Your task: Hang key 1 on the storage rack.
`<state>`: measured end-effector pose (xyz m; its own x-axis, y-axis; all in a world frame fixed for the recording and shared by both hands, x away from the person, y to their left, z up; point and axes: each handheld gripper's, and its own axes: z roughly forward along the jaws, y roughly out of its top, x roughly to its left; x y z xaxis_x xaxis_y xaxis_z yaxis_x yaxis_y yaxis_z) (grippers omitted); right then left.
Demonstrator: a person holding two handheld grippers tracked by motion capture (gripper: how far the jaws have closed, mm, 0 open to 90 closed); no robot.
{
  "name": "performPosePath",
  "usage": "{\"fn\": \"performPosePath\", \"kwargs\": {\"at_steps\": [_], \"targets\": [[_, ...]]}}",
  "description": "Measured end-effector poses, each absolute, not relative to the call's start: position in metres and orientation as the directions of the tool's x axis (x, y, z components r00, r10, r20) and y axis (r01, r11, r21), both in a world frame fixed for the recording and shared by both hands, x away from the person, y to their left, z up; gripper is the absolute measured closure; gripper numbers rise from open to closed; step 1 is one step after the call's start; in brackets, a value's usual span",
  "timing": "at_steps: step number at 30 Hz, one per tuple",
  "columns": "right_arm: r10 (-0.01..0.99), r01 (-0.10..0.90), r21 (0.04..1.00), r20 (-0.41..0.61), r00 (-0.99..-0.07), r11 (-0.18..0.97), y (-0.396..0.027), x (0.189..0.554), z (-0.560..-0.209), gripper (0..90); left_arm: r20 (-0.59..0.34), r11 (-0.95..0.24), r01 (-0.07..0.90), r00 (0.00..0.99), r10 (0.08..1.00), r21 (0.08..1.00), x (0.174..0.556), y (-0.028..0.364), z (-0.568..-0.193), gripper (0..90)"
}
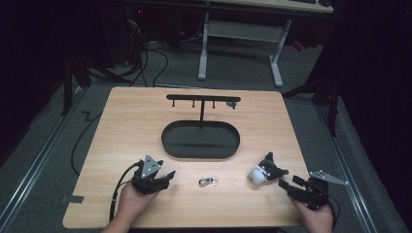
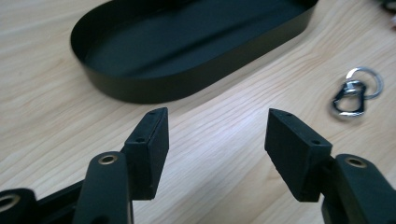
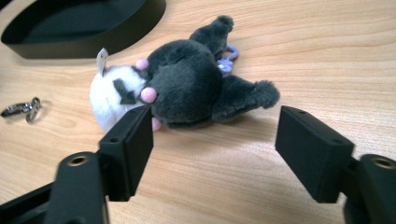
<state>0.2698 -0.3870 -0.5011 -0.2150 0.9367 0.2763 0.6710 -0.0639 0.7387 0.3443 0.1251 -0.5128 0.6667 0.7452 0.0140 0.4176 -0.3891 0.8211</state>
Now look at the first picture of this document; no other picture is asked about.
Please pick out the grey tape strip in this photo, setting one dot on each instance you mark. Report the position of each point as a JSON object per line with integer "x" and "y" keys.
{"x": 74, "y": 199}

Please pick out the dark computer tower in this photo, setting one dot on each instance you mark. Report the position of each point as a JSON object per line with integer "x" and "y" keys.
{"x": 134, "y": 32}

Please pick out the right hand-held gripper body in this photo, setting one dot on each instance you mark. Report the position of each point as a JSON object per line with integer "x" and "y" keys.
{"x": 312, "y": 194}

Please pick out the black metal stand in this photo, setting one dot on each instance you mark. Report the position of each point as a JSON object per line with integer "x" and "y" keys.
{"x": 333, "y": 106}
{"x": 67, "y": 84}

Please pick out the black hook rack with tray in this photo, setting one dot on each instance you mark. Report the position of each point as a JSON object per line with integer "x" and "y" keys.
{"x": 200, "y": 142}

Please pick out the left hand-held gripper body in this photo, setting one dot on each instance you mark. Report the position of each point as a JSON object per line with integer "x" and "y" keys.
{"x": 147, "y": 181}

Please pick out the black and white plush toy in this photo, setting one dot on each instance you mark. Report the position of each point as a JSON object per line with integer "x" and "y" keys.
{"x": 265, "y": 171}

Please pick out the person's right hand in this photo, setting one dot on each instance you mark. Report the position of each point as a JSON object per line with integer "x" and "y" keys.
{"x": 317, "y": 220}

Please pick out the white-framed desk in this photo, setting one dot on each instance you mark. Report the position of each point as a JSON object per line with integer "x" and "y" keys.
{"x": 246, "y": 30}

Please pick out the person's left hand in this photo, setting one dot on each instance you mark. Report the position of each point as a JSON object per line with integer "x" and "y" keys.
{"x": 129, "y": 202}

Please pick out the small grey round object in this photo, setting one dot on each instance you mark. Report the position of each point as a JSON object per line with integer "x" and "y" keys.
{"x": 231, "y": 104}

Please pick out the aluminium floor rail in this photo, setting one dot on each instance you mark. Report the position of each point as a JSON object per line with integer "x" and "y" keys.
{"x": 39, "y": 158}
{"x": 346, "y": 174}

